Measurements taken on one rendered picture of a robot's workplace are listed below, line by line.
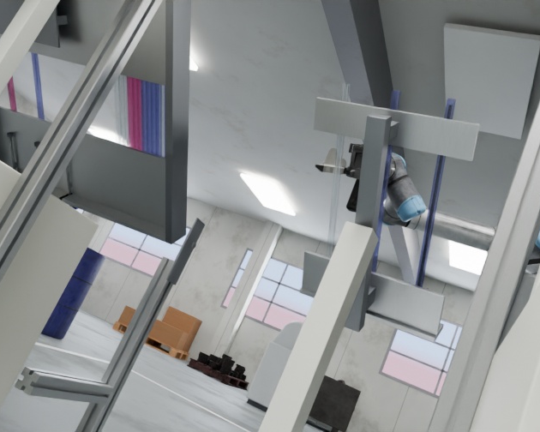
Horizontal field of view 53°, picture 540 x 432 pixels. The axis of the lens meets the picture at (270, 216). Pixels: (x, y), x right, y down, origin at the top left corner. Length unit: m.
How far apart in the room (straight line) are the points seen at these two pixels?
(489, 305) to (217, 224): 10.73
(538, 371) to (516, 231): 0.47
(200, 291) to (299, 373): 9.96
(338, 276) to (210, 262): 10.03
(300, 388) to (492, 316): 0.48
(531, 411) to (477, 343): 0.43
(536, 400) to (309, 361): 0.83
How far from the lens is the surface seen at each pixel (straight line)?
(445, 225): 1.65
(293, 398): 1.06
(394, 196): 1.50
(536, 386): 0.25
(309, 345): 1.07
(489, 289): 0.68
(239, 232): 11.07
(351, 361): 9.85
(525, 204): 0.73
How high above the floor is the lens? 0.50
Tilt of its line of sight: 14 degrees up
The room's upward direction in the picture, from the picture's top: 25 degrees clockwise
